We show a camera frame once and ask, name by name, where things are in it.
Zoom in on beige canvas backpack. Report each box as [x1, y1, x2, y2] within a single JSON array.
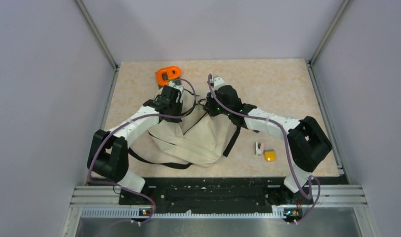
[[128, 89, 241, 170]]

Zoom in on orange toy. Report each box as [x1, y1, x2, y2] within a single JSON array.
[[156, 66, 181, 87]]

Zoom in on yellow eraser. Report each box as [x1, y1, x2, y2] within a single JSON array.
[[263, 150, 277, 162]]

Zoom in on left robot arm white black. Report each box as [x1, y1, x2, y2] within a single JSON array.
[[87, 83, 184, 193]]

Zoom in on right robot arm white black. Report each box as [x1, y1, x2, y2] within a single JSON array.
[[205, 84, 333, 198]]

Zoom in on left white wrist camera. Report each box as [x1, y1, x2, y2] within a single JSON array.
[[168, 80, 184, 93]]

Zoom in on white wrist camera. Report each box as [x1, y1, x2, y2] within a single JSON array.
[[168, 80, 184, 93], [208, 76, 226, 91]]

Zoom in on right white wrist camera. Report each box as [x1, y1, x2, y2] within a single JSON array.
[[208, 76, 226, 91]]

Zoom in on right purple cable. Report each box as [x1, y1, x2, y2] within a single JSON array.
[[207, 74, 321, 225]]

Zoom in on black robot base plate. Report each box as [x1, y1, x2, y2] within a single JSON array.
[[117, 176, 348, 217]]

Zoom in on aluminium frame rails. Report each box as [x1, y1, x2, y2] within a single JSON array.
[[62, 185, 379, 237]]

